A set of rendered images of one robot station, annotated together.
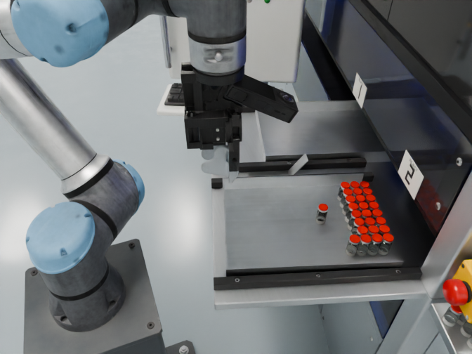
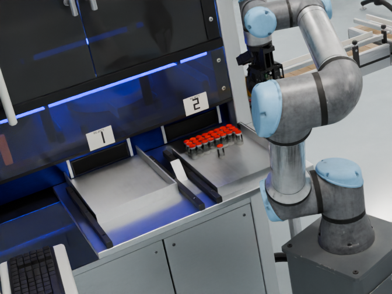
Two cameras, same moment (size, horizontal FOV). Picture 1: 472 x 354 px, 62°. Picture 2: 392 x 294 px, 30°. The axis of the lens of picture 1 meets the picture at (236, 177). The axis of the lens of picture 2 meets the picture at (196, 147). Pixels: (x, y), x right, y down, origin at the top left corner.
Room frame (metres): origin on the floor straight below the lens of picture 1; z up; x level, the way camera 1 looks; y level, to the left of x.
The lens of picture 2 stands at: (1.27, 1.78, 1.95)
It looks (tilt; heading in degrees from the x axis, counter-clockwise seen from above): 26 degrees down; 253
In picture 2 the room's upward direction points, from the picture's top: 12 degrees counter-clockwise
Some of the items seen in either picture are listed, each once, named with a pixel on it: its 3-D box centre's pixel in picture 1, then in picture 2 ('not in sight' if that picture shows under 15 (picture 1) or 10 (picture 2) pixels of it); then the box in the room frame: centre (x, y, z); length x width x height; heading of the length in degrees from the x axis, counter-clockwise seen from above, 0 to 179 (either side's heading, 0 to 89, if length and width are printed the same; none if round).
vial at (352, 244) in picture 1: (352, 245); (239, 137); (0.50, -0.24, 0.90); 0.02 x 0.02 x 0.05
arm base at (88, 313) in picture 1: (83, 284); (344, 223); (0.46, 0.31, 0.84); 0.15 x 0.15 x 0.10
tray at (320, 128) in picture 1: (319, 130); (118, 182); (0.93, -0.24, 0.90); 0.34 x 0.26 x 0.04; 94
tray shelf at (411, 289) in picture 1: (305, 178); (178, 178); (0.75, -0.18, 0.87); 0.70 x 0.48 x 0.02; 4
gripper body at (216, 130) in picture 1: (214, 104); (263, 63); (0.50, 0.03, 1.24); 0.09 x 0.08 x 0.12; 94
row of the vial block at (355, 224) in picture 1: (352, 216); (214, 143); (0.58, -0.25, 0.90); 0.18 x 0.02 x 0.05; 3
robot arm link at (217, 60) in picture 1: (218, 50); (258, 35); (0.50, 0.02, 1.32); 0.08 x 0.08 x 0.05
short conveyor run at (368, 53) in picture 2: not in sight; (307, 69); (0.07, -0.55, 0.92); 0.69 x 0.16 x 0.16; 4
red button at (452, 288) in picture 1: (458, 291); not in sight; (0.34, -0.35, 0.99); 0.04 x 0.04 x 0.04; 4
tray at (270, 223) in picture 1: (302, 220); (230, 157); (0.58, -0.14, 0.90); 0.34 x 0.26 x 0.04; 93
